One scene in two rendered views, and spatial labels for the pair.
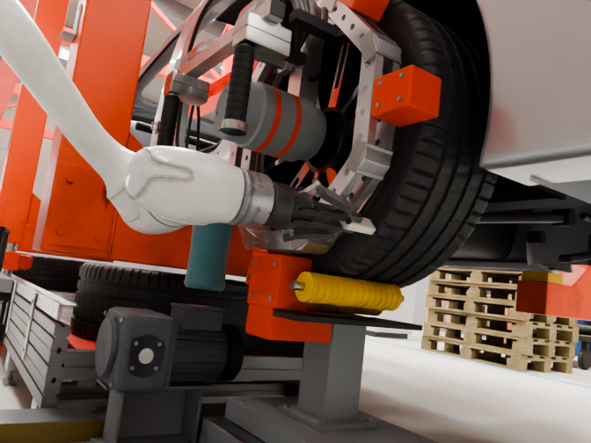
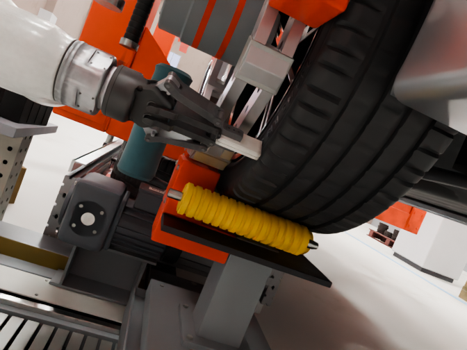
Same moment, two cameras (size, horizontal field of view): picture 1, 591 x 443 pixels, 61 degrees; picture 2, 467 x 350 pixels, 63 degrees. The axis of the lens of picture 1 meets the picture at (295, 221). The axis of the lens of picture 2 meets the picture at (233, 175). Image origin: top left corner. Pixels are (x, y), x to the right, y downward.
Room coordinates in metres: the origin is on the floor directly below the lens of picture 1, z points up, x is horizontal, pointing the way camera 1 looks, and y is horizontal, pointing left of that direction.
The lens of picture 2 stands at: (0.38, -0.33, 0.62)
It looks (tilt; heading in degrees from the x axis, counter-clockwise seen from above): 4 degrees down; 21
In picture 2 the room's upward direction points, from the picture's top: 22 degrees clockwise
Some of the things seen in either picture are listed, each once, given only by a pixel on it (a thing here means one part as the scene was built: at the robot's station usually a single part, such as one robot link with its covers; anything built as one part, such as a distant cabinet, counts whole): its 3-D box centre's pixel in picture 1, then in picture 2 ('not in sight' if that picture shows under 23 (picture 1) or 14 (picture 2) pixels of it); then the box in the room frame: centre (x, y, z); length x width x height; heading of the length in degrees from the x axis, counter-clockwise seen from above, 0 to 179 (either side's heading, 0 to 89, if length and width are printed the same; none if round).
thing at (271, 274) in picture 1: (292, 298); (201, 207); (1.11, -0.01, 0.48); 0.16 x 0.12 x 0.17; 124
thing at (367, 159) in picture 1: (297, 130); (251, 35); (1.08, 0.02, 0.85); 0.54 x 0.07 x 0.54; 34
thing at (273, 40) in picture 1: (262, 38); not in sight; (0.83, 0.10, 0.93); 0.09 x 0.05 x 0.05; 124
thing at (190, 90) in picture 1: (186, 88); not in sight; (1.11, 0.28, 0.93); 0.09 x 0.05 x 0.05; 124
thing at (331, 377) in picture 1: (331, 374); (228, 295); (1.18, -0.12, 0.32); 0.40 x 0.30 x 0.28; 34
